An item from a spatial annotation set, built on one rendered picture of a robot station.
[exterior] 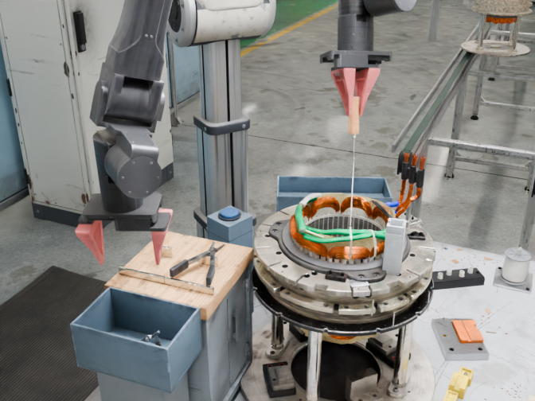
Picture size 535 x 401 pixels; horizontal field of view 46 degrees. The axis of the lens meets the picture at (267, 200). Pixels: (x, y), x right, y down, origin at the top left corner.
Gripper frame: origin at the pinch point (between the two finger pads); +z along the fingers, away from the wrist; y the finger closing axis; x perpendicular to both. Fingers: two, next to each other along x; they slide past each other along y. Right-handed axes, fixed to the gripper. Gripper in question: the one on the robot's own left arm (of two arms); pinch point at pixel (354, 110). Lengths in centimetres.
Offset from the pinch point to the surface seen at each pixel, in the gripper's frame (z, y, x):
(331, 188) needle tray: 16.0, 9.2, 40.8
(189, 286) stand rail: 28.6, -26.7, 4.2
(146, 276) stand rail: 27.6, -33.4, 8.2
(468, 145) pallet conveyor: 8, 101, 144
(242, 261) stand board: 26.2, -16.7, 10.9
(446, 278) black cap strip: 39, 39, 41
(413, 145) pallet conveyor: 8, 70, 130
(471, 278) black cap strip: 39, 45, 40
